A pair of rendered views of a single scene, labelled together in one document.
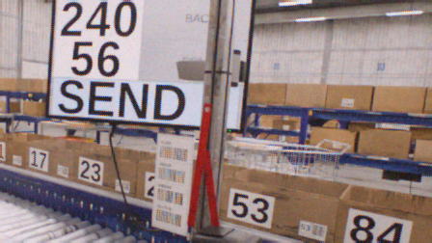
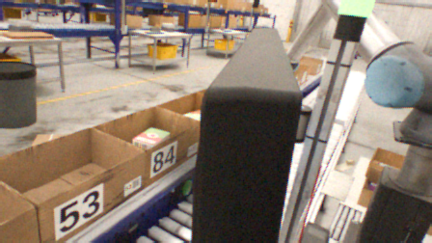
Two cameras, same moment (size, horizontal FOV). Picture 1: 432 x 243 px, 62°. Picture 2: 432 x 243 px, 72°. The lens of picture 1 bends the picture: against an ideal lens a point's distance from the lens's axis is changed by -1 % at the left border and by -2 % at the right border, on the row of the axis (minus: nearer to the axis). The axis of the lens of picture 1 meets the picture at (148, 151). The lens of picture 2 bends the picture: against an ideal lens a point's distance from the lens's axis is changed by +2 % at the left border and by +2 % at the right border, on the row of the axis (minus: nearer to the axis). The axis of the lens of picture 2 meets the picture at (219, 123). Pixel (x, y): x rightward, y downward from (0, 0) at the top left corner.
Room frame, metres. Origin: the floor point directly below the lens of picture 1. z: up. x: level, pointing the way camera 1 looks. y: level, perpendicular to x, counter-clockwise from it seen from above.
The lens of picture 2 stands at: (0.96, 0.38, 1.58)
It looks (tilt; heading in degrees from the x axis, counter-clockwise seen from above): 22 degrees down; 261
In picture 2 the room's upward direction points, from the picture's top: 8 degrees clockwise
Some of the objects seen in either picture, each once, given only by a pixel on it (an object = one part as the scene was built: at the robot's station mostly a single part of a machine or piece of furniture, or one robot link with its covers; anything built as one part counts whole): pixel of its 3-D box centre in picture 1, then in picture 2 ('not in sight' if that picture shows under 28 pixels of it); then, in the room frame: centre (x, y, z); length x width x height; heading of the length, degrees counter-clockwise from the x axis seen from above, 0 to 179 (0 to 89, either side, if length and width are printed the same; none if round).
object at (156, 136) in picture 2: not in sight; (151, 142); (1.06, -0.91, 0.92); 0.16 x 0.11 x 0.07; 65
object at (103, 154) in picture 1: (122, 170); not in sight; (1.74, 0.12, 0.96); 0.39 x 0.29 x 0.17; 54
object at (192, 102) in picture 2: not in sight; (197, 119); (0.83, -1.16, 0.96); 0.39 x 0.29 x 0.17; 55
